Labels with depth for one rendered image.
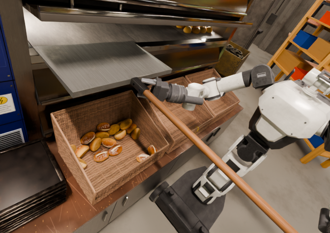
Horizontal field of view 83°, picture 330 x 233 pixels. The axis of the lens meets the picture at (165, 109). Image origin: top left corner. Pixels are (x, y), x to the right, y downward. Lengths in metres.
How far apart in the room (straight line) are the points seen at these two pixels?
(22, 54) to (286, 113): 1.14
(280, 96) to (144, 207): 1.39
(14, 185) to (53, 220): 0.26
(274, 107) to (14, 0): 1.10
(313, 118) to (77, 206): 1.18
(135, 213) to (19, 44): 1.44
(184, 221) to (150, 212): 0.32
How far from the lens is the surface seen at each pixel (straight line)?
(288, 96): 1.00
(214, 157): 0.70
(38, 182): 1.02
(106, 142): 1.29
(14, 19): 0.89
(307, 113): 0.99
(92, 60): 0.97
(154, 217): 1.84
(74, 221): 1.15
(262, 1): 5.76
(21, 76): 1.01
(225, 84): 1.11
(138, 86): 0.82
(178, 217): 1.70
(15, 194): 1.01
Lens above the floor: 1.68
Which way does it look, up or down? 39 degrees down
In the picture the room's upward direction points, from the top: 25 degrees clockwise
